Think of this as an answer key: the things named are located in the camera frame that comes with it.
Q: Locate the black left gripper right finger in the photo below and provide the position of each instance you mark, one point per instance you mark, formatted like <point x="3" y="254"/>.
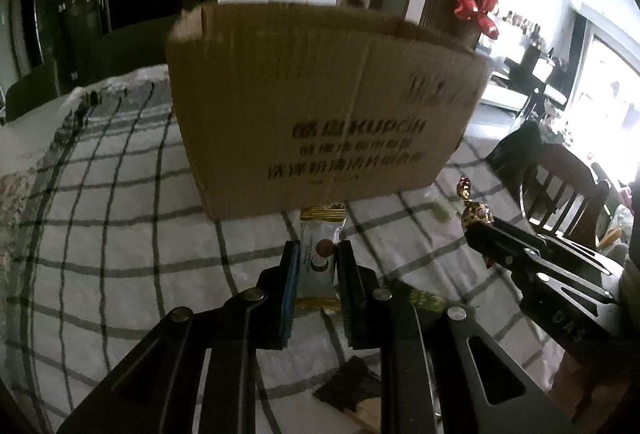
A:
<point x="441" y="372"/>

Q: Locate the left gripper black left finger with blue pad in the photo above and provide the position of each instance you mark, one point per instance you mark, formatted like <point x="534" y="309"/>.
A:
<point x="195" y="372"/>

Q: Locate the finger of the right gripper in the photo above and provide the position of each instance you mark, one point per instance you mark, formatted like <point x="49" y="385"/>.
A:
<point x="565" y="253"/>
<point x="512" y="255"/>

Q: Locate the red gold candy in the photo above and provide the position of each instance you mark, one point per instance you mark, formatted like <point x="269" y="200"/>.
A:
<point x="473" y="211"/>

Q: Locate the white gold snack bar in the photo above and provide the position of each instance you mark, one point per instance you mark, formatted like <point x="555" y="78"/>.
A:
<point x="320" y="231"/>

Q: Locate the wooden dining chair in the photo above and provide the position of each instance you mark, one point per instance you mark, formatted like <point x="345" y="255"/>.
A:
<point x="560" y="197"/>

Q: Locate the pale green wrapped snack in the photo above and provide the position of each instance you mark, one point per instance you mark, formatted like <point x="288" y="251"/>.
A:
<point x="443" y="210"/>

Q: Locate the dark green cracker packet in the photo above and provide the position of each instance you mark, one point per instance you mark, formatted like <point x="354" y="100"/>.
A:
<point x="428" y="301"/>

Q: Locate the black brown snack packet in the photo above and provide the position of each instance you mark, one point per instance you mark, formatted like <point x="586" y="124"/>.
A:
<point x="355" y="390"/>

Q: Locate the dark jacket on chair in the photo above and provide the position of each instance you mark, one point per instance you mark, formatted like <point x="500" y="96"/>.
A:
<point x="513" y="154"/>

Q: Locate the checkered white tablecloth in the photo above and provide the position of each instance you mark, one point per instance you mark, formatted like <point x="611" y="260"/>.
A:
<point x="102" y="232"/>

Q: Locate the red balloon dog sculpture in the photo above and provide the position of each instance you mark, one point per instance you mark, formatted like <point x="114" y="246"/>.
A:
<point x="478" y="11"/>

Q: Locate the brown cardboard box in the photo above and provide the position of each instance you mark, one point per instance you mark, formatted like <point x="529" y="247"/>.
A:
<point x="285" y="105"/>

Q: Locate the dark upholstered chair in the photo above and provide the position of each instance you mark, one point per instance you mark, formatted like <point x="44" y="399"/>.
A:
<point x="119" y="52"/>

